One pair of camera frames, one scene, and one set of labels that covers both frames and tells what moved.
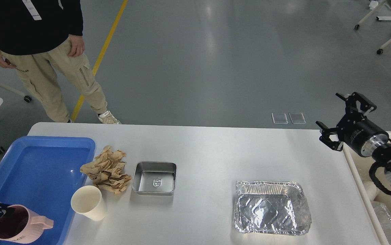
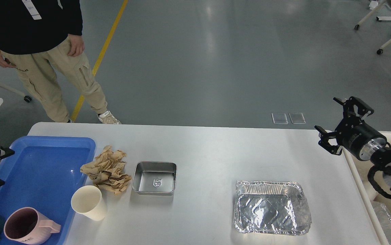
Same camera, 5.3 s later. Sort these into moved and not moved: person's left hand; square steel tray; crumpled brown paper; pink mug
Moved: pink mug
Not moved: square steel tray; crumpled brown paper; person's left hand
